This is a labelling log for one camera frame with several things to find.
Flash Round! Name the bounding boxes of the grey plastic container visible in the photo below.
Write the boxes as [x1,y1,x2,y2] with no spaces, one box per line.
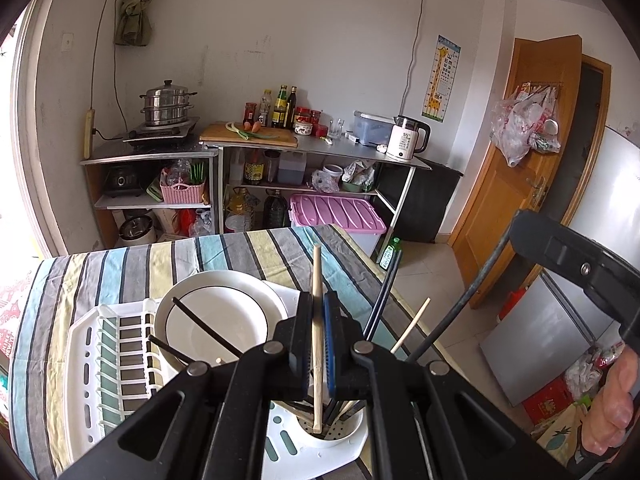
[277,151,307,184]

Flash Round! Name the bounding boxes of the wooden cutting board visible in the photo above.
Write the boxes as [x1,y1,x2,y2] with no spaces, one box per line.
[200,122,299,148]

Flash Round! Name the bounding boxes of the dark liquid jug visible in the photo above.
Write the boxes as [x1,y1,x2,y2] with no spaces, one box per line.
[262,189,290,231]

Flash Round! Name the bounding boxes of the red printed mat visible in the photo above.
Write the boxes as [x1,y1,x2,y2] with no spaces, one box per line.
[0,280,33,361]

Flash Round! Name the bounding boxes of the red plastic container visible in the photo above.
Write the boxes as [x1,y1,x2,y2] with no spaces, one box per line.
[497,287,531,321]

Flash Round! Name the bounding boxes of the yellow cooking oil jug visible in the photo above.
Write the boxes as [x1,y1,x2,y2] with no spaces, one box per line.
[225,187,258,233]

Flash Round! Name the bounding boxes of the white plastic bag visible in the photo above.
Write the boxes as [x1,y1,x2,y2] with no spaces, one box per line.
[565,347,606,401]

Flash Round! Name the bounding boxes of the black chopstick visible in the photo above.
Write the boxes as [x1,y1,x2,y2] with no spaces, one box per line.
[171,297,245,359]
[147,335,198,366]
[406,230,515,363]
[362,251,398,340]
[370,252,404,340]

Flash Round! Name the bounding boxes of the crumpled plastic bag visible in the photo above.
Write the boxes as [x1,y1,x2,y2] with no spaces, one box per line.
[311,169,341,194]

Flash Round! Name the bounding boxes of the black blender base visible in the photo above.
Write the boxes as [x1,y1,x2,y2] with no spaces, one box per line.
[102,164,143,198]

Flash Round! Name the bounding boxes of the black induction cooker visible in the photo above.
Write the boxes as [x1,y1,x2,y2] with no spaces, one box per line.
[121,117,201,147]

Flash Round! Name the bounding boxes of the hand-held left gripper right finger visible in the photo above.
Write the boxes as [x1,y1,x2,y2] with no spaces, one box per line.
[322,290,571,480]

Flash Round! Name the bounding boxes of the metal kitchen shelf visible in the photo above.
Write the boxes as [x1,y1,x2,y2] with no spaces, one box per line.
[200,135,433,248]

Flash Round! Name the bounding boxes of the printed tote bag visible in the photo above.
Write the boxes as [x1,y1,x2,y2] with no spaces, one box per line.
[532,402,596,466]

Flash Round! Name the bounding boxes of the green plastic bottle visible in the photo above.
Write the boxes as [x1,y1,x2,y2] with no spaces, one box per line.
[378,237,402,271]

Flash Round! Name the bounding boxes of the white ceramic bowl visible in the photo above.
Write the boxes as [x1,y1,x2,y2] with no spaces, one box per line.
[154,270,293,366]
[260,280,303,321]

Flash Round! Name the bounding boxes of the beige power strip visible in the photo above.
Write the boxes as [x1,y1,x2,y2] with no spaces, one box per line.
[82,108,96,159]

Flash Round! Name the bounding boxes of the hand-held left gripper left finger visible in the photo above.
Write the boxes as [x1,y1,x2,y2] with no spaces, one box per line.
[60,290,316,480]

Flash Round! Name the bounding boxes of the pink woven basket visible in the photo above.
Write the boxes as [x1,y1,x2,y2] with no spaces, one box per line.
[159,180,207,205]

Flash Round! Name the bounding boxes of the white utensil cup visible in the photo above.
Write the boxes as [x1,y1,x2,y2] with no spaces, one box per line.
[292,402,370,453]

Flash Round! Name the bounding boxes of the person's right hand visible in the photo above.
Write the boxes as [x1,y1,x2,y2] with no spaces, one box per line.
[582,342,640,453]

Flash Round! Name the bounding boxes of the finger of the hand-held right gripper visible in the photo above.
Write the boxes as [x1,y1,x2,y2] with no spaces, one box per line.
[512,209,608,296]

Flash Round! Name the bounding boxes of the snack bags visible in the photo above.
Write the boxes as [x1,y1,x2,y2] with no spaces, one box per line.
[341,160,377,193]

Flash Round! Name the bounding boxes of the green scallion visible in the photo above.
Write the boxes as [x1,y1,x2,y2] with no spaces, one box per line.
[225,121,283,141]

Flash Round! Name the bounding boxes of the black power cable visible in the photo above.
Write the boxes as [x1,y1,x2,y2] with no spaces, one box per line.
[89,0,132,141]

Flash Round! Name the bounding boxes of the striped tablecloth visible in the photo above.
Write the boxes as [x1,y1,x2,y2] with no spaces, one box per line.
[7,224,466,480]

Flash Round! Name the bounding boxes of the black cabinet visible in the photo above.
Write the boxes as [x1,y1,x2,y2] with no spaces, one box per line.
[377,164,464,244]

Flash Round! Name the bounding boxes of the red cardboard box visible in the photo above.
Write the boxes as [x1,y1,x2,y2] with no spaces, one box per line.
[522,377,576,428]

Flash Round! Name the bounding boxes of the wooden chopstick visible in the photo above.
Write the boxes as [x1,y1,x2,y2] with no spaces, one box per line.
[311,244,325,435]
[390,297,432,354]

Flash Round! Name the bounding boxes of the brass door handle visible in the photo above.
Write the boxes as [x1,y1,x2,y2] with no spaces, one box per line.
[525,175,550,208]

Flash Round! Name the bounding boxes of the silver refrigerator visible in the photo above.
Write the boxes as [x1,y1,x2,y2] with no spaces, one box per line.
[479,125,640,408]

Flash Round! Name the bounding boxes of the hanging plastic bags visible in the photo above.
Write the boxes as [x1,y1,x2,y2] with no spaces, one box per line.
[490,82,561,168]

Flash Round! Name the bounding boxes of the plastic water container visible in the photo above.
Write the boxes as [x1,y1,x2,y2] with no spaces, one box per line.
[352,110,396,147]

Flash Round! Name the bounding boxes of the steel steamer pot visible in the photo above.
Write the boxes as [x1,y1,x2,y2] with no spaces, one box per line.
[139,79,197,127]

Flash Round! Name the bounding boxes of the steel rice cooker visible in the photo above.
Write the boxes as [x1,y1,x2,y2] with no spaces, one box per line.
[119,215,156,247]

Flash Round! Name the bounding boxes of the wooden stove stand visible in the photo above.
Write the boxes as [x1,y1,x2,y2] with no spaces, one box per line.
[80,117,221,251]

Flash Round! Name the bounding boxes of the white plastic dish rack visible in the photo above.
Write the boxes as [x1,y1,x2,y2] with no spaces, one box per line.
[65,280,371,480]

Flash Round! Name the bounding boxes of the soy sauce bottle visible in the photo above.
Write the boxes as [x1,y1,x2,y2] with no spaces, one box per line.
[243,149,265,186]

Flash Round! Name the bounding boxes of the wooden door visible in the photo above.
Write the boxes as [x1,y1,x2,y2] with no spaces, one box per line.
[450,35,613,311]

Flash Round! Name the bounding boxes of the giraffe wall poster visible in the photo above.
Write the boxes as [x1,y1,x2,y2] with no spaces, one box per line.
[421,35,462,123]

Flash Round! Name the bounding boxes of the hanging green cloth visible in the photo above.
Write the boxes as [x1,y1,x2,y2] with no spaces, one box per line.
[114,0,158,47]

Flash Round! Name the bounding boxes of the green bottle yellow label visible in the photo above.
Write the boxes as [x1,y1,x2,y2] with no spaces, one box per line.
[272,85,290,129]

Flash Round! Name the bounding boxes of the white electric kettle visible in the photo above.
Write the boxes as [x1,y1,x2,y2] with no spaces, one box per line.
[386,115,432,162]

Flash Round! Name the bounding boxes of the grey wall cable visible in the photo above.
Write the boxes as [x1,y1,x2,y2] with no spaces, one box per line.
[402,0,429,117]

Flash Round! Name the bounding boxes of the pink plastic storage box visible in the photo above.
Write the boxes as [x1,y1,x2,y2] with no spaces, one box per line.
[289,193,388,261]

